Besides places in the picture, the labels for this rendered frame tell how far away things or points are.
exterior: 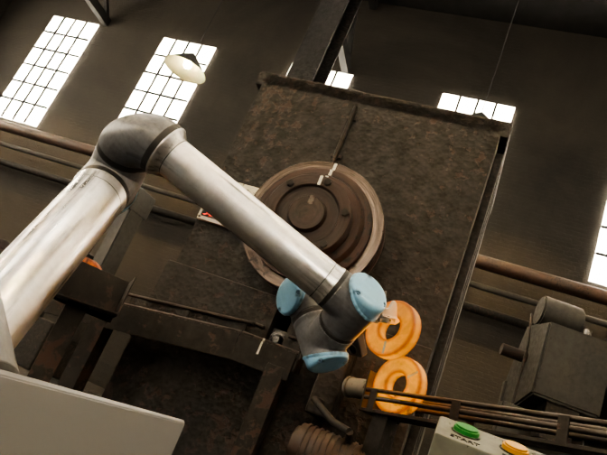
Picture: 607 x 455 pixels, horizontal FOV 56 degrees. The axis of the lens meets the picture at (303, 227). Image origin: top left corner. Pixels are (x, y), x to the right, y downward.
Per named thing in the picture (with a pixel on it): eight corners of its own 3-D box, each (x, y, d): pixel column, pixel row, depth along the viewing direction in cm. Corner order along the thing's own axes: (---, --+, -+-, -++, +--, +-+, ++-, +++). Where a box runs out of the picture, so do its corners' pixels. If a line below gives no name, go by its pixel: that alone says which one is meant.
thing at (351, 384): (352, 401, 163) (358, 380, 165) (377, 404, 156) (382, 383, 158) (339, 394, 159) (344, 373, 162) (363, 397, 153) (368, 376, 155)
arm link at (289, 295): (279, 326, 125) (267, 289, 131) (321, 332, 133) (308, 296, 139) (304, 301, 120) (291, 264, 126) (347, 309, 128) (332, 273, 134)
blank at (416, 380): (386, 427, 149) (378, 423, 147) (374, 375, 160) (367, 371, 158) (435, 402, 142) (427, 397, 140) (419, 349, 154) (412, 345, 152)
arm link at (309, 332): (329, 348, 112) (310, 297, 120) (299, 379, 119) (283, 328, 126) (365, 350, 118) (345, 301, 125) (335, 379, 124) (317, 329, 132)
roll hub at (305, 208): (253, 246, 185) (285, 171, 194) (334, 271, 177) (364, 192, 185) (248, 238, 180) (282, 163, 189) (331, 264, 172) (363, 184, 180)
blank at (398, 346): (379, 305, 158) (372, 300, 156) (427, 303, 147) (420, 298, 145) (366, 359, 151) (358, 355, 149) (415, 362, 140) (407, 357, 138)
